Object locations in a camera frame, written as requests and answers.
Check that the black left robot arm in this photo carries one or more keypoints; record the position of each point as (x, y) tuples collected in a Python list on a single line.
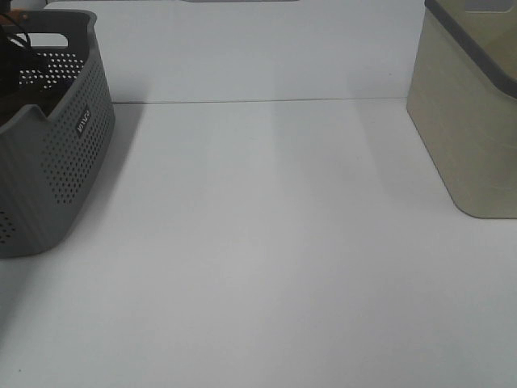
[(17, 53)]

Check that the grey perforated plastic basket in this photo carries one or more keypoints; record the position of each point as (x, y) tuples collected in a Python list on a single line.
[(50, 163)]

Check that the beige plastic bin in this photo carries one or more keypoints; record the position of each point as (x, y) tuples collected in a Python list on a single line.
[(462, 101)]

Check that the brown leather basket handle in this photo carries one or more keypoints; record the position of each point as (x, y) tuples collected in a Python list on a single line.
[(21, 17)]

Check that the brown towel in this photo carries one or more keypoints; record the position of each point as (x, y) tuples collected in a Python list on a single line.
[(46, 100)]

